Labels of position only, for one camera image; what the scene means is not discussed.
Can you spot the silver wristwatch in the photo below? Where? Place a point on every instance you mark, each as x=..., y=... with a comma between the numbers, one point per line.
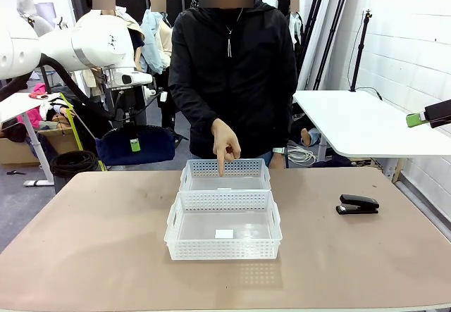
x=278, y=150

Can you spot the black tripod pole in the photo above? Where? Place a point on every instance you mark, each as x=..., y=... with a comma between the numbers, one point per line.
x=46, y=79

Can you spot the mannequin in white shirt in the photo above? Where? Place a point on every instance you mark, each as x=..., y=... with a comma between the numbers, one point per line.
x=295, y=26

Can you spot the white headless mannequin torso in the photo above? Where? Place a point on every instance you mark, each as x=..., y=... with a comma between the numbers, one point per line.
x=270, y=2

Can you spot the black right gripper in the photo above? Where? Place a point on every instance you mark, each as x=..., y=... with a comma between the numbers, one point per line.
x=440, y=113

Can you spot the person in black jacket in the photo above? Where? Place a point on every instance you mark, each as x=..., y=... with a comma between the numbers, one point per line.
x=246, y=90

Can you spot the navy blue zipper pouch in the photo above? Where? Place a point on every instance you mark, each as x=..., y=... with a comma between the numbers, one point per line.
x=155, y=150

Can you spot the black light stand pole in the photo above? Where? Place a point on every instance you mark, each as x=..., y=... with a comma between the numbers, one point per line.
x=333, y=26
x=317, y=5

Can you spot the large white table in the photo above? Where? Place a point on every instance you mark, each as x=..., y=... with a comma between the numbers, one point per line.
x=352, y=125

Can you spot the white height adjustable desk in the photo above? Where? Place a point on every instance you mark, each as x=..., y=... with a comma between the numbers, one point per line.
x=17, y=106

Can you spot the black stapler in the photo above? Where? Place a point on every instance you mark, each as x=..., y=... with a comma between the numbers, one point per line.
x=359, y=204

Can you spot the beige mannequin foot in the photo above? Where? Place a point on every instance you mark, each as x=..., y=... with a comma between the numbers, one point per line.
x=306, y=137

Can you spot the person's left hand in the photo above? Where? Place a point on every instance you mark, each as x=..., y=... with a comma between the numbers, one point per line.
x=277, y=161

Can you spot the person's right hand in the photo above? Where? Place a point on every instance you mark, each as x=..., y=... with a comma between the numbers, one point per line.
x=225, y=143

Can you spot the pink cloth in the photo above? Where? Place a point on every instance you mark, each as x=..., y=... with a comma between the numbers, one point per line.
x=38, y=92

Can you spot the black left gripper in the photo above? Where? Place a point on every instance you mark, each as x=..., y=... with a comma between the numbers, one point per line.
x=129, y=109

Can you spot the broom with green head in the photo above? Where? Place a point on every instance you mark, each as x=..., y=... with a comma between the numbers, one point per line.
x=102, y=166

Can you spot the brown cardboard box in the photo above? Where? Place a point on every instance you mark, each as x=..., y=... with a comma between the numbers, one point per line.
x=14, y=150

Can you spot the white perforated plastic basket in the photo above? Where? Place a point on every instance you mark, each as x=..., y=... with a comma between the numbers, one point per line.
x=197, y=167
x=225, y=250

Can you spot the black scissors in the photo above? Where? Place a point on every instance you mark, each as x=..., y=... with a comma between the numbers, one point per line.
x=15, y=172

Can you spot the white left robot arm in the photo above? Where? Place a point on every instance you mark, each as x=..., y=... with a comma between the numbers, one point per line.
x=91, y=48

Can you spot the person's left forearm black sleeve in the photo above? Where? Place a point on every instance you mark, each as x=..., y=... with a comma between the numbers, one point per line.
x=287, y=122

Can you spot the bright pink garment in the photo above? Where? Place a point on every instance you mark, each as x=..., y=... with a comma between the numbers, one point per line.
x=31, y=116

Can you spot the black tripod with small camera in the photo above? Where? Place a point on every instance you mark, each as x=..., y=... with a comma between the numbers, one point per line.
x=359, y=51

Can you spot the mannequin in light blue jacket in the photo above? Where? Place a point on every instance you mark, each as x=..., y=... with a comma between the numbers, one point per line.
x=151, y=44

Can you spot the lime green long bar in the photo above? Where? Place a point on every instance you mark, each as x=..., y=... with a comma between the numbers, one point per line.
x=72, y=122

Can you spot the person's right forearm black sleeve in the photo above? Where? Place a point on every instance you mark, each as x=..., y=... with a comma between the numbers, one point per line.
x=195, y=107

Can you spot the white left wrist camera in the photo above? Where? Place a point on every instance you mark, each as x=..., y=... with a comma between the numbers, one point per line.
x=162, y=96

